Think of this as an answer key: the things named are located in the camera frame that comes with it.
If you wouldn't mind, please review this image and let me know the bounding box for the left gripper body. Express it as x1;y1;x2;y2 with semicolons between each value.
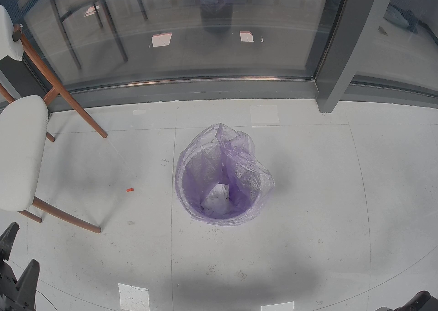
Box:
0;254;35;311

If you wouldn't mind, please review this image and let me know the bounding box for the white wooden chair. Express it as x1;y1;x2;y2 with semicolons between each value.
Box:
0;5;108;234

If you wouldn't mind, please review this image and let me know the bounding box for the crumpled white paper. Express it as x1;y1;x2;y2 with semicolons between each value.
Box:
200;184;230;216

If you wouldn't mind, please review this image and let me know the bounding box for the purple plastic bag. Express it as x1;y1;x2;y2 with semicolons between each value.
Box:
175;123;275;227

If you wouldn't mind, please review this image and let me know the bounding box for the window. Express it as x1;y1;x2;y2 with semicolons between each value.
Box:
0;0;438;113

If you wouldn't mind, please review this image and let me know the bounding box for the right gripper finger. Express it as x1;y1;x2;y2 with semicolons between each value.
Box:
394;290;432;311

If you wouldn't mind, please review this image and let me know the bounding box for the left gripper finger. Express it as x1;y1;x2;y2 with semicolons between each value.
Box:
0;222;20;260
15;259;40;306

